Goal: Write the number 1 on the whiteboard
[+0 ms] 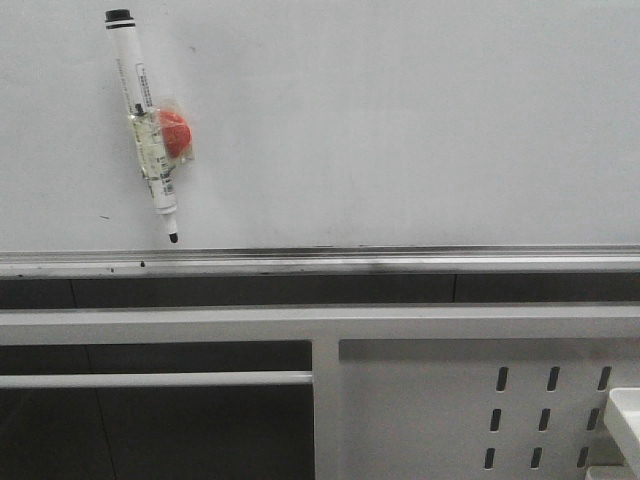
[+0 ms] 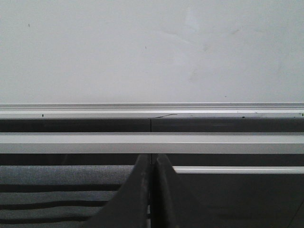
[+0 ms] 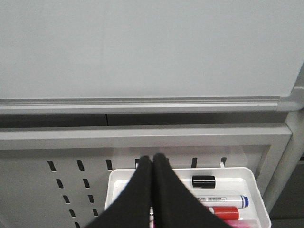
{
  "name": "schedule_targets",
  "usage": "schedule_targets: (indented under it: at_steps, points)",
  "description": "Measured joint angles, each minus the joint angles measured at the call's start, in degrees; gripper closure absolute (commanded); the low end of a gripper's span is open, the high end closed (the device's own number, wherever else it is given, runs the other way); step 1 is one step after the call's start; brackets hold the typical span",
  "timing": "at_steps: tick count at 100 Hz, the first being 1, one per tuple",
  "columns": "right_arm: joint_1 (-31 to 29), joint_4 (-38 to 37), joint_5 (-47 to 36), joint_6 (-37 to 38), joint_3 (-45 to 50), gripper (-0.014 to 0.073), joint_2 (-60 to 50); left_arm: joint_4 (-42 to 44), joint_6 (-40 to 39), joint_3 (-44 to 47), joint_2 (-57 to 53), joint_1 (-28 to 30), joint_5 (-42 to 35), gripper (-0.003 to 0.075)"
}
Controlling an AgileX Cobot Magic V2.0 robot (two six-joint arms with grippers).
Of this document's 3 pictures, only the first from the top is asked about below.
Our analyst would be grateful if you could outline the red round magnet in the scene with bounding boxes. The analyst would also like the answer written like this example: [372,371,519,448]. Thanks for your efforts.
[158,98,195,165]

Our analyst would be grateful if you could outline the white whiteboard marker pen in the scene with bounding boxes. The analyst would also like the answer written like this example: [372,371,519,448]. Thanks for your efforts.
[105,9,178,244]

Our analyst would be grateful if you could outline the large whiteboard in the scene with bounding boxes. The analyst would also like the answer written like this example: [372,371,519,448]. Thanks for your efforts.
[1,1,639,252]

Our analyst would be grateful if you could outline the white plastic bin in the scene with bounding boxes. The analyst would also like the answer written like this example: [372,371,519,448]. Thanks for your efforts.
[603,387,640,479]

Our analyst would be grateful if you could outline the white metal pegboard frame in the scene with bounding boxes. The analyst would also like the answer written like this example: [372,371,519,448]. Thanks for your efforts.
[1,305,639,479]

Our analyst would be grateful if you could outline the aluminium whiteboard tray rail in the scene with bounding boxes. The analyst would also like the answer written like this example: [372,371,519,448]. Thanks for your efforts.
[1,245,639,279]

